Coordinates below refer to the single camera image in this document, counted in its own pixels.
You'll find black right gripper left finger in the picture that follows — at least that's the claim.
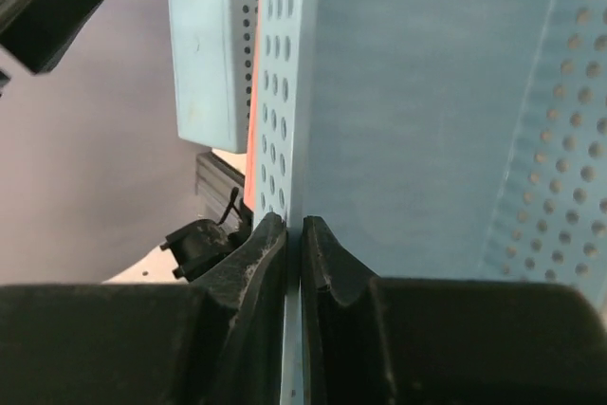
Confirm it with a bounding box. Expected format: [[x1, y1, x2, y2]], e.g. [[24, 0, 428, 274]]
[[189, 212, 287, 404]]

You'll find aluminium table frame rail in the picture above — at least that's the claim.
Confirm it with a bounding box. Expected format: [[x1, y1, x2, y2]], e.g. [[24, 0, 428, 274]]
[[195, 152, 245, 222]]

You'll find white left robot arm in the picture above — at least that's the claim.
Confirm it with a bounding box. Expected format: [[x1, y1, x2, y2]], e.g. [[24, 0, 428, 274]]
[[1, 0, 103, 75]]

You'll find pink plastic basket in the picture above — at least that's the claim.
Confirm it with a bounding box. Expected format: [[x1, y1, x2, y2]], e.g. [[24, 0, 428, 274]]
[[244, 17, 260, 212]]

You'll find light blue plastic basket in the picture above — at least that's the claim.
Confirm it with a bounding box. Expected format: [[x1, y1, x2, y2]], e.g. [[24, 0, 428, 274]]
[[168, 0, 258, 154]]

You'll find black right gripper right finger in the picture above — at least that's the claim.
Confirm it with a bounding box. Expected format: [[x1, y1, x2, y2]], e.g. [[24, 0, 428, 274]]
[[301, 216, 390, 404]]

